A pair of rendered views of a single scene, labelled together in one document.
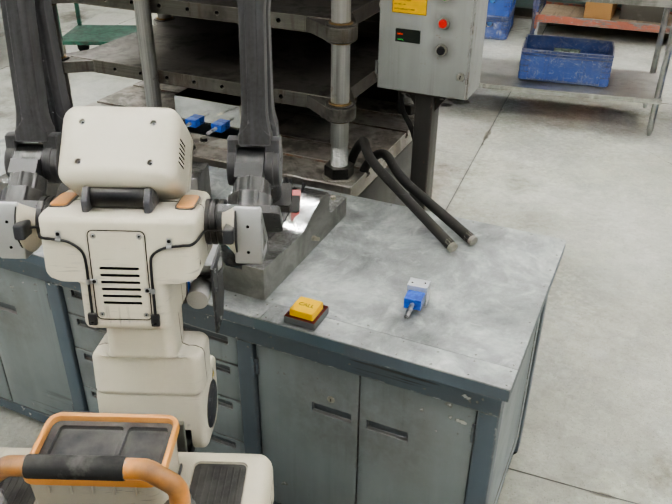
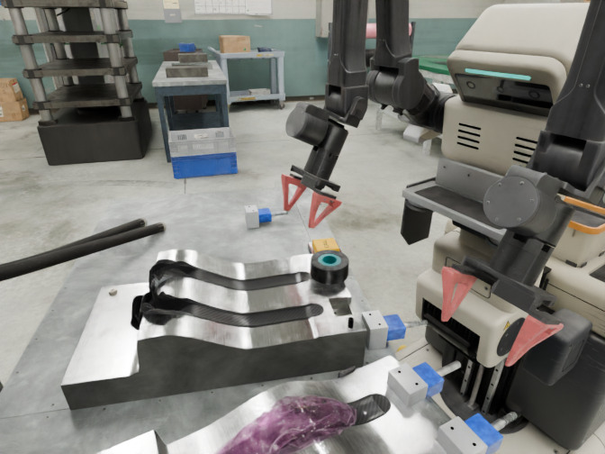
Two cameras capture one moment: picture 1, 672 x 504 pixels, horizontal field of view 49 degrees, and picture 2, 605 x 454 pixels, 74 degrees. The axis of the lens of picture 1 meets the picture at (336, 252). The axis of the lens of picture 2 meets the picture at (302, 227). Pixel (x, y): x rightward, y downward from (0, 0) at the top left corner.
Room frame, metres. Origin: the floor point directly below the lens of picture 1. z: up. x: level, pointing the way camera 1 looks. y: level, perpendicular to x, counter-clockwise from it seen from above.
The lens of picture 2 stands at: (2.00, 0.78, 1.37)
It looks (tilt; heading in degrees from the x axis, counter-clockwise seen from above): 28 degrees down; 235
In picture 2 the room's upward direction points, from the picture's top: straight up
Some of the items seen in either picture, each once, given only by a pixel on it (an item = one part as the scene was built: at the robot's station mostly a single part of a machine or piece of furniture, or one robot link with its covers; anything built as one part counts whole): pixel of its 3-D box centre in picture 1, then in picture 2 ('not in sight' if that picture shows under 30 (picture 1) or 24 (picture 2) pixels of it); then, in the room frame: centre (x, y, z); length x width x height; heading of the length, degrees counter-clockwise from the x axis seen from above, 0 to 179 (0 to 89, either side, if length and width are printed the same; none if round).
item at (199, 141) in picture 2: not in sight; (202, 141); (0.65, -2.88, 0.28); 0.61 x 0.41 x 0.15; 159
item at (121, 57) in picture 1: (245, 73); not in sight; (2.83, 0.36, 0.96); 1.29 x 0.83 x 0.18; 66
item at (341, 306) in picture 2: not in sight; (343, 313); (1.60, 0.34, 0.87); 0.05 x 0.05 x 0.04; 66
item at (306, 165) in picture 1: (244, 121); not in sight; (2.83, 0.37, 0.76); 1.30 x 0.84 x 0.07; 66
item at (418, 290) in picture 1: (413, 302); (266, 214); (1.46, -0.19, 0.83); 0.13 x 0.05 x 0.05; 161
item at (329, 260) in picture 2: (237, 251); (329, 267); (1.56, 0.24, 0.91); 0.08 x 0.08 x 0.04
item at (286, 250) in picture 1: (266, 222); (221, 309); (1.78, 0.19, 0.87); 0.50 x 0.26 x 0.14; 156
